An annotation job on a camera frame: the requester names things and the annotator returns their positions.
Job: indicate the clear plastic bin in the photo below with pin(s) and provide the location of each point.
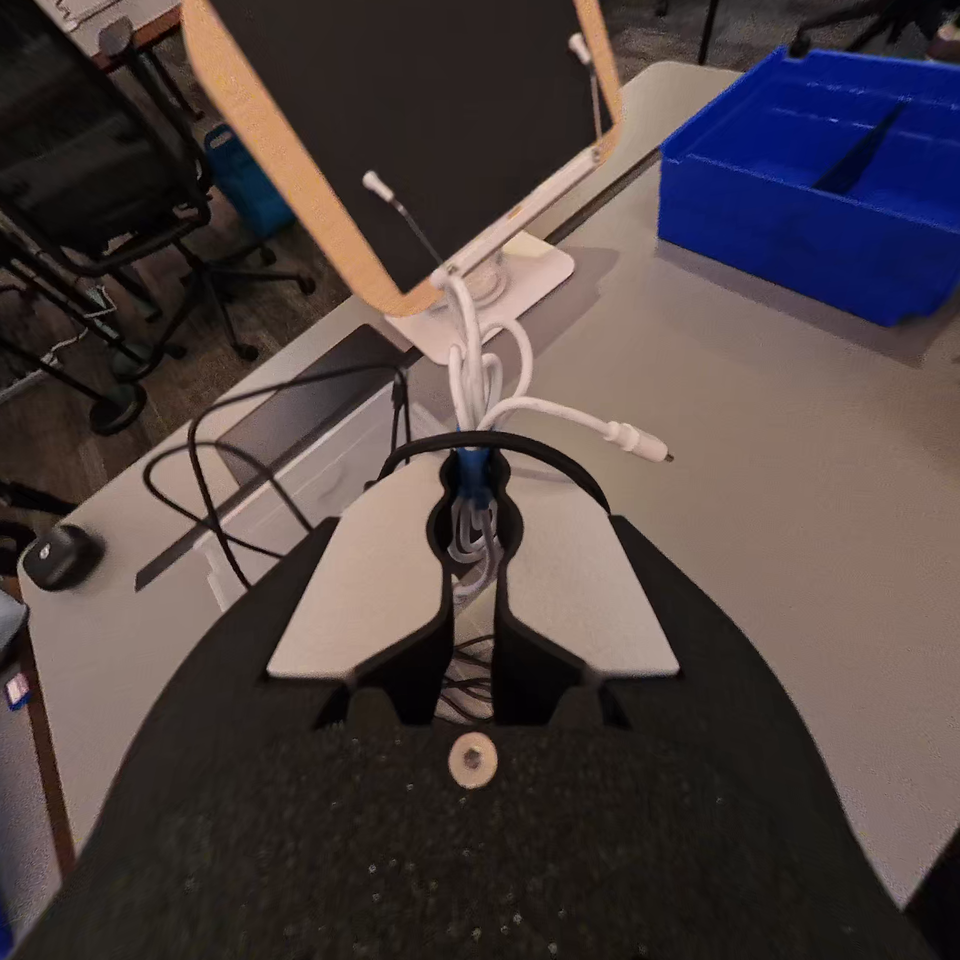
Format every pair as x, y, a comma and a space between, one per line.
330, 480

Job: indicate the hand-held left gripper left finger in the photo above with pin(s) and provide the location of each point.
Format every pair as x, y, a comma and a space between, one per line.
360, 592

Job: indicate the small blue red card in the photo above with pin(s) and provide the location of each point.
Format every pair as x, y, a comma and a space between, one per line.
19, 690

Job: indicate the black round device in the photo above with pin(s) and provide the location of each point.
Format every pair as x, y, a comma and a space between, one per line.
60, 559

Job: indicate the blue plastic bin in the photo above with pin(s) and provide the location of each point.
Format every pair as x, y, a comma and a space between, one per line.
787, 225

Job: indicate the black tablet tan frame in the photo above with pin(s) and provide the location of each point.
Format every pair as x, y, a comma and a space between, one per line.
412, 112

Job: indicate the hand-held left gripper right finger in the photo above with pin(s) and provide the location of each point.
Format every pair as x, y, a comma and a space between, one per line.
585, 592

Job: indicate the brown-edged grey desk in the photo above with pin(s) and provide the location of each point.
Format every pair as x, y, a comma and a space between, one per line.
22, 787

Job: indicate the black bin divider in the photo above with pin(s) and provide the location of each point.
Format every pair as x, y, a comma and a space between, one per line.
862, 154

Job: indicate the black mesh office chair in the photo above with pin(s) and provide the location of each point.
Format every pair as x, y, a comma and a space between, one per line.
75, 165

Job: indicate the blue bag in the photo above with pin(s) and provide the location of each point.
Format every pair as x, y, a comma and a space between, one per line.
247, 187

